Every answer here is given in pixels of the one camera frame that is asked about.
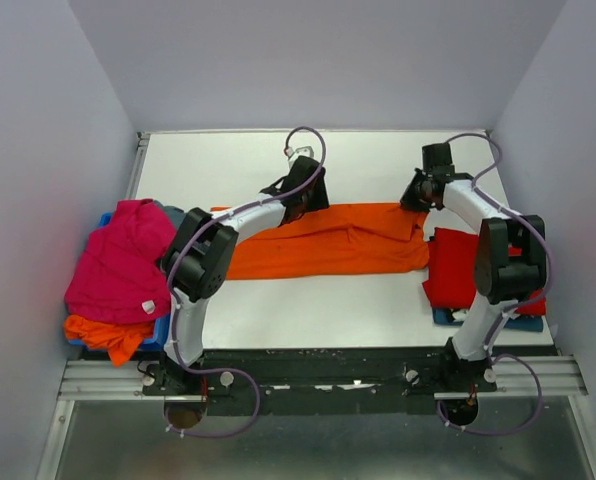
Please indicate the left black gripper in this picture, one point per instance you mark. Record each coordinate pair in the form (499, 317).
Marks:
(320, 199)

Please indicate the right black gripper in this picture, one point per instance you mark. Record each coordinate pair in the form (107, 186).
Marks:
(409, 201)

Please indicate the orange t shirt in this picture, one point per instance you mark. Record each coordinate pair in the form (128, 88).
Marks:
(119, 341)
(344, 239)

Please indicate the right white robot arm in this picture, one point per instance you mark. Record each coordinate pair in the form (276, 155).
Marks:
(511, 262)

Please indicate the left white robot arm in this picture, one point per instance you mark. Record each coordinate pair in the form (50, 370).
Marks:
(198, 259)

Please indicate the folded red t shirt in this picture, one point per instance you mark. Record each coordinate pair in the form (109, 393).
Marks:
(450, 283)

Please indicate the folded blue t shirt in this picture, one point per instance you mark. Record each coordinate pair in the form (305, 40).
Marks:
(456, 318)

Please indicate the grey blue t shirt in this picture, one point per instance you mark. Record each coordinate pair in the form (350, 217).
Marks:
(175, 214)

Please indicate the magenta t shirt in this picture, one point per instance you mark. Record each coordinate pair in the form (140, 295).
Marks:
(117, 279)

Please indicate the blue plastic bin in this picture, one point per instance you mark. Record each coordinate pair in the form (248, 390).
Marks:
(156, 340)

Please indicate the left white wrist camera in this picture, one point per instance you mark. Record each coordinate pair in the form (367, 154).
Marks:
(293, 153)

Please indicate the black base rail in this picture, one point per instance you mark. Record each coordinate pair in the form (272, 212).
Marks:
(319, 381)

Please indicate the aluminium frame rail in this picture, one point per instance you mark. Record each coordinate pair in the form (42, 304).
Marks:
(524, 372)

